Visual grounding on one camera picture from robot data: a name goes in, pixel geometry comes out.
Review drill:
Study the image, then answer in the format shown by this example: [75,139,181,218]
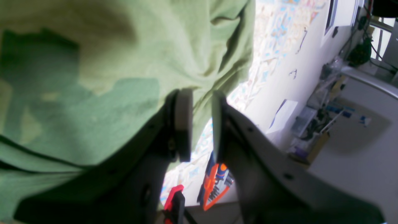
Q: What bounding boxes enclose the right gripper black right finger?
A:
[212,91,385,224]

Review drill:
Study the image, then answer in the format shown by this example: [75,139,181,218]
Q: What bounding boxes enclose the orange grey device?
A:
[197,152,234,211]

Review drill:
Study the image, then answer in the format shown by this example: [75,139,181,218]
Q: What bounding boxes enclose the patterned tile tablecloth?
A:
[160,0,329,206]

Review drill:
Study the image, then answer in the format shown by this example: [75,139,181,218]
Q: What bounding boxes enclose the red black clamp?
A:
[163,184,185,224]

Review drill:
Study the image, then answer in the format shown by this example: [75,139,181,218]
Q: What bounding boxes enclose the olive green t-shirt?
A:
[1,0,256,223]

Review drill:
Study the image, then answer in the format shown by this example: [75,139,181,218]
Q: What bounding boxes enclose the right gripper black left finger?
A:
[14,88,193,224]

